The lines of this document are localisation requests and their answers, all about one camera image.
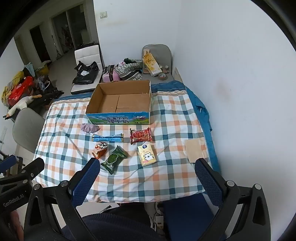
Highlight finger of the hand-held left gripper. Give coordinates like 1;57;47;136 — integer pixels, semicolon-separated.
0;155;17;173
14;158;45;183

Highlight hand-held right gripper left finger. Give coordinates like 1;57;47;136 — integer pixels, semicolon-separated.
24;158;101;241

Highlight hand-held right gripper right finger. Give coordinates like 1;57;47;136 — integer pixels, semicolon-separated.
195;158;271;241

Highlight orange cartoon snack packet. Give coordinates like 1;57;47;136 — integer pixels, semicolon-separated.
92;142;109;159

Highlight green snack packet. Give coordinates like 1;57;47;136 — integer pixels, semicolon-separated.
100;145;129;175

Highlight blue snack bar packet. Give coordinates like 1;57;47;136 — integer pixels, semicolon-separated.
92;133;125;142

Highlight purple cloth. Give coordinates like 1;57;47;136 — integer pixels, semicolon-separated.
80;123;100;133

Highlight yellow tissue pack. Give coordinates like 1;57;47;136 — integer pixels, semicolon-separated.
137;143;158;167

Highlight cardboard box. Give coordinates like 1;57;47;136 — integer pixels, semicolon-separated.
85;80;152;126

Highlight red snack packet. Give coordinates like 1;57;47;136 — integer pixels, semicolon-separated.
129;128;153;144

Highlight grey plastic chair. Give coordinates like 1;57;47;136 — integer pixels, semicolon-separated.
12;108;47;154

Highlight blue chair seat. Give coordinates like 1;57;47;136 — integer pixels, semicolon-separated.
162;193;227;241

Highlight person's legs in dark pants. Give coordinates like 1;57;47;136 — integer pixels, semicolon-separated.
61;204;167;241

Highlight white goose plush toy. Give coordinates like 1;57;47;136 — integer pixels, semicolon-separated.
6;96;43;117

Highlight white power strip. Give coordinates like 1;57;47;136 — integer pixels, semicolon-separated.
154;214;164;230

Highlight plaid blanket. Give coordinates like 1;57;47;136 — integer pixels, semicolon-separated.
32;93;214;203

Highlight black striped shoe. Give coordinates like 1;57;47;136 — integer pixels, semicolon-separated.
147;214;158;230

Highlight red plastic bag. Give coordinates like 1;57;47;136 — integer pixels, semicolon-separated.
8;76;35;106

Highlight black bag pile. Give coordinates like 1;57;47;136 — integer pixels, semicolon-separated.
30;87;65;109

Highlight yellow cloth bundle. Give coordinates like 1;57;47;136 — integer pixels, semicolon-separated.
1;71;25;102

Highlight yellow bin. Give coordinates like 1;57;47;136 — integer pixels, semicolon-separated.
36;61;51;75

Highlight black plastic bag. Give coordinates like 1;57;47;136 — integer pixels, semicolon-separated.
72;61;100;85

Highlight pink suitcase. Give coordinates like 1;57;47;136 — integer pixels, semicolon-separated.
102;65;121;82

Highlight white board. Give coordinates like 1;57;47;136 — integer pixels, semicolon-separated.
172;67;184;83

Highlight patterned tote bag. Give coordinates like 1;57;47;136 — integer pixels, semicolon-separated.
113;58;143;81

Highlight white chair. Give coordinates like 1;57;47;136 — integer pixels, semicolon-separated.
70;45;103;95

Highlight yellow snack box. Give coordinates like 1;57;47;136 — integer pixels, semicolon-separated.
142;51;162;77

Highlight grey padded chair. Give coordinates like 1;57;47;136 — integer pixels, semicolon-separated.
142;44;176;81

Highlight glass sliding door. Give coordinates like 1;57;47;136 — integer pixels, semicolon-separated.
51;5;93;58

